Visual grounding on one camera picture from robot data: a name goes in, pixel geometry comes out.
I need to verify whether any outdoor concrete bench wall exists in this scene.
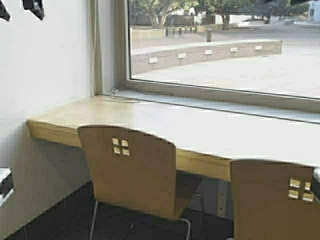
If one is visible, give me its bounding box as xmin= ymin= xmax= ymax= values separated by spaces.
xmin=130 ymin=39 xmax=284 ymax=75

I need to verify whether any white cable on sill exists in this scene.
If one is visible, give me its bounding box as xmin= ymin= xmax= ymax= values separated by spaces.
xmin=109 ymin=87 xmax=176 ymax=104

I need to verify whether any white window frame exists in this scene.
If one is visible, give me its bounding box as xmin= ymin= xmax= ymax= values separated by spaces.
xmin=89 ymin=0 xmax=320 ymax=113

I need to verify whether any outdoor dark bollard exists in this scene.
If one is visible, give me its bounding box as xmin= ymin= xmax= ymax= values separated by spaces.
xmin=207 ymin=28 xmax=212 ymax=43

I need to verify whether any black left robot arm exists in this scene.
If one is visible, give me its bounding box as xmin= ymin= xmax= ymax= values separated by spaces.
xmin=0 ymin=0 xmax=45 ymax=22

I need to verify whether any wooden window counter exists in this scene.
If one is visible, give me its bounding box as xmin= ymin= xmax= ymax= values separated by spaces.
xmin=27 ymin=95 xmax=320 ymax=181

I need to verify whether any wooden back chair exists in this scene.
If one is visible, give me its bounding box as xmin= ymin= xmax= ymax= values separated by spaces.
xmin=230 ymin=159 xmax=320 ymax=240
xmin=77 ymin=124 xmax=202 ymax=226

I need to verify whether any left robot base edge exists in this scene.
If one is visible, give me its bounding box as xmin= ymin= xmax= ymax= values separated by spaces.
xmin=0 ymin=167 xmax=14 ymax=206

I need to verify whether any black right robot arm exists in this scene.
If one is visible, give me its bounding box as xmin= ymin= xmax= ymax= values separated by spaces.
xmin=264 ymin=0 xmax=311 ymax=5

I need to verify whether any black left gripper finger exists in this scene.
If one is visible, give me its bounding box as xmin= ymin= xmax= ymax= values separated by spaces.
xmin=0 ymin=1 xmax=11 ymax=21

